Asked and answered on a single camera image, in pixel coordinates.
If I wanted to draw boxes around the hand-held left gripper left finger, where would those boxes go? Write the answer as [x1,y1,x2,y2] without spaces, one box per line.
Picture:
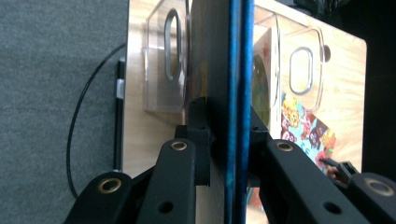
[174,96,217,188]

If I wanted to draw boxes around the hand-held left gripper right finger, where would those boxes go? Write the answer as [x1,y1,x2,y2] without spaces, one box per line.
[247,106,275,185]

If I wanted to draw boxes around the white caterpillar book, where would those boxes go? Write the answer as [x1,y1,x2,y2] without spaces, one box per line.
[252,27,280,139]

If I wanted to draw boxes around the clear acrylic book rack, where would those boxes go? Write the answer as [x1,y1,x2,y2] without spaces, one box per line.
[143,0,327,139]

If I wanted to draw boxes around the dark blue monster book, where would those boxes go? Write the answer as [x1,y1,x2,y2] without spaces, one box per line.
[186,0,256,224]

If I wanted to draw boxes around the round black table grommet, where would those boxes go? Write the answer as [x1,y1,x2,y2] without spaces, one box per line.
[322,45,332,63]

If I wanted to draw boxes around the left hand-held gripper cable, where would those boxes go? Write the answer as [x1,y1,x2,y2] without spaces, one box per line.
[65,42,128,200]

